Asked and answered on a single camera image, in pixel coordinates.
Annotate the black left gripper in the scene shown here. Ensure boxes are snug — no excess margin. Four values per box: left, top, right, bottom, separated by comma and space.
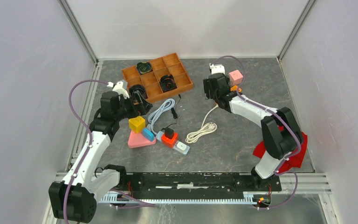
114, 91, 152, 121

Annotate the pink cube socket adapter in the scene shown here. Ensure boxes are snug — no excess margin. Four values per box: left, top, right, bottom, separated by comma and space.
228, 70, 243, 86

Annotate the yellow cube socket adapter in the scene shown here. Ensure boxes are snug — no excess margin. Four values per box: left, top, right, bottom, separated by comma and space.
128, 116, 146, 133

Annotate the blue square plug adapter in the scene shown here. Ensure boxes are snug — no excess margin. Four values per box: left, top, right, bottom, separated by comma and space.
141, 128, 155, 142

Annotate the thin black cable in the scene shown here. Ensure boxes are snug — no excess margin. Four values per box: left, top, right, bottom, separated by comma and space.
160, 94, 183, 132

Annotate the black power adapter plug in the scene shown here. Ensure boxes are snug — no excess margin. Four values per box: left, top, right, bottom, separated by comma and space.
164, 127, 175, 140

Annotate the red cube socket adapter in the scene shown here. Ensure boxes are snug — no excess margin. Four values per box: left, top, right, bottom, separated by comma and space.
161, 132, 178, 148

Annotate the light blue power strip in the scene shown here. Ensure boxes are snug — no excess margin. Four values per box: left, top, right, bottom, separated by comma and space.
156, 131, 190, 155

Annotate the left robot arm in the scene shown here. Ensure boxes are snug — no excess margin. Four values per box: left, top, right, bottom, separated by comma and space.
48, 91, 153, 223

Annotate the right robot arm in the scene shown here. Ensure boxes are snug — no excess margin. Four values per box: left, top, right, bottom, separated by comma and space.
203, 73, 303, 190

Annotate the rolled dark floral tie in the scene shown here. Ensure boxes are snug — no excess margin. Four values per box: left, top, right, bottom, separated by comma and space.
129, 84, 148, 99

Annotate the orange power strip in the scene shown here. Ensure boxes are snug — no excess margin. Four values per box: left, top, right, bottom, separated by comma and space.
230, 85, 242, 92

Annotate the pink triangular power strip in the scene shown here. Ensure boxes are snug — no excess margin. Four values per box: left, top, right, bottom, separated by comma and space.
127, 131, 157, 149

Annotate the rolled green-patterned tie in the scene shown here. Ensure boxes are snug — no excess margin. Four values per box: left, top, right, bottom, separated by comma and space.
136, 62, 153, 75

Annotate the rolled dark orange-patterned tie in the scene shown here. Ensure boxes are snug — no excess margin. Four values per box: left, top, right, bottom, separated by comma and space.
159, 74, 177, 92

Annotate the wooden compartment tray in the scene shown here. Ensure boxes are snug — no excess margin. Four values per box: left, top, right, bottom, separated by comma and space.
122, 53, 194, 103

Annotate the red cloth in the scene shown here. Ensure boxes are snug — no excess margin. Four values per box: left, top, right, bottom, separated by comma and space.
253, 125, 309, 173

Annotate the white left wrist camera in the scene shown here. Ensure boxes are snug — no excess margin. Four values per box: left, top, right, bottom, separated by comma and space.
107, 80, 130, 99

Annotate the light blue coiled cable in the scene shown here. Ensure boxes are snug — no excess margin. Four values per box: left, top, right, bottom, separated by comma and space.
146, 98, 177, 132

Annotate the white power strip cable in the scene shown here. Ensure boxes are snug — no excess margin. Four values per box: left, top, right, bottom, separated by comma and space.
185, 105, 220, 144

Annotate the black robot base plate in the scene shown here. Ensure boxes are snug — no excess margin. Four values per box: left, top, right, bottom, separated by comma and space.
115, 170, 282, 200

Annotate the white cable tray rail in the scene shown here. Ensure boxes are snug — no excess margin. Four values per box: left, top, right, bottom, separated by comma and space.
99, 191, 257, 205

